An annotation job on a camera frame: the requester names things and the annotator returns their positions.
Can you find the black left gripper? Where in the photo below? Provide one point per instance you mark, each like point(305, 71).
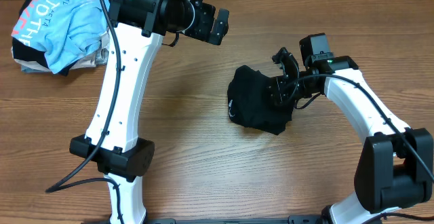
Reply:
point(206, 23)

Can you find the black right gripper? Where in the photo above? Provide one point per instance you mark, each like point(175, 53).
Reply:
point(282, 93)

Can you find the black polo shirt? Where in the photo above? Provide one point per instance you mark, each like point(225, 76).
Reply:
point(250, 104)

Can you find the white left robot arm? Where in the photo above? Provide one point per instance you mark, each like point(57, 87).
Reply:
point(137, 29)

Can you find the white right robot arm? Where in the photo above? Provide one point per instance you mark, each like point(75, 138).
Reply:
point(395, 169)

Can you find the grey folded garment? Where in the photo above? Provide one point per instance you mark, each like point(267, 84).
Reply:
point(99, 57)

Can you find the light blue printed t-shirt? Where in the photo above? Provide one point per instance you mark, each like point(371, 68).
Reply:
point(66, 30)

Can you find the black folded garment in pile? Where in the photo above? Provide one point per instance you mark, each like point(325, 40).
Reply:
point(27, 52)

